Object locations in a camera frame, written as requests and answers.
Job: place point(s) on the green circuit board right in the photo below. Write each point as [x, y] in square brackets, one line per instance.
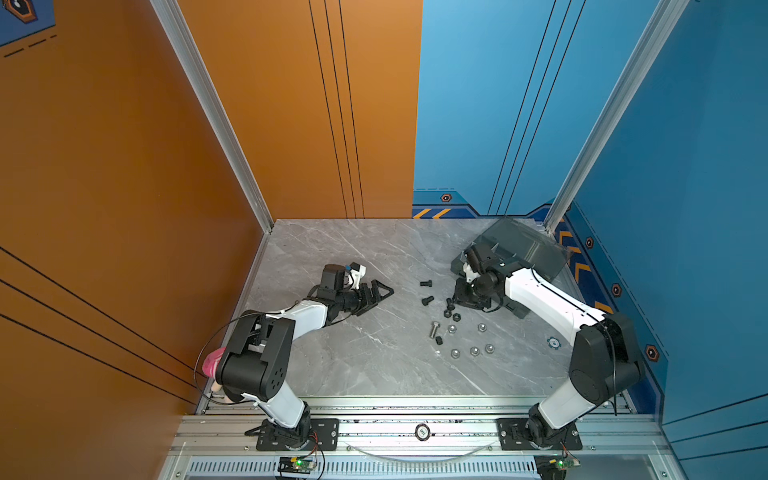
[555, 468]

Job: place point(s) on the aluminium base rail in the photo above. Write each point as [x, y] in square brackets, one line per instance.
[421, 437]

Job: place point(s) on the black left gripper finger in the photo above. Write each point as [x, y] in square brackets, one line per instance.
[369, 300]
[375, 288]

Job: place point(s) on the green circuit board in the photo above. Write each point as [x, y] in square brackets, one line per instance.
[295, 466]
[555, 468]

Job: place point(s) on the green circuit board left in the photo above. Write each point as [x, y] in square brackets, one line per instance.
[295, 466]

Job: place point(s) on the clear grey compartment organizer box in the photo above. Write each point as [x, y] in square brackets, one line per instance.
[520, 244]

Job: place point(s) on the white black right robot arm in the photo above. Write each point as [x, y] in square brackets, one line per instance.
[606, 359]

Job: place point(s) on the aluminium frame post right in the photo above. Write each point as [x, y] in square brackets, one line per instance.
[652, 40]

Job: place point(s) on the aluminium frame post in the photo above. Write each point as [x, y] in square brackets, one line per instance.
[652, 40]
[177, 31]

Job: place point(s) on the black hex nut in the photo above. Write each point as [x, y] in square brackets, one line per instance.
[448, 314]

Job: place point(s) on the aluminium frame post left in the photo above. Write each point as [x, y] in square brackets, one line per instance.
[177, 31]

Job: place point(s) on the pink object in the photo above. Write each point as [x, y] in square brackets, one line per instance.
[212, 361]

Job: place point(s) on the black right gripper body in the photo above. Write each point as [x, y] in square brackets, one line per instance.
[472, 294]

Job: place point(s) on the silver hex bolt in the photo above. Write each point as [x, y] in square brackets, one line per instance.
[433, 329]

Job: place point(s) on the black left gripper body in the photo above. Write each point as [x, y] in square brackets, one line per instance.
[349, 301]

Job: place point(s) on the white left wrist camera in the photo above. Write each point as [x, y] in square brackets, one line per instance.
[355, 272]

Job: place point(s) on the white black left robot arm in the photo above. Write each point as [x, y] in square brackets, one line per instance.
[252, 367]

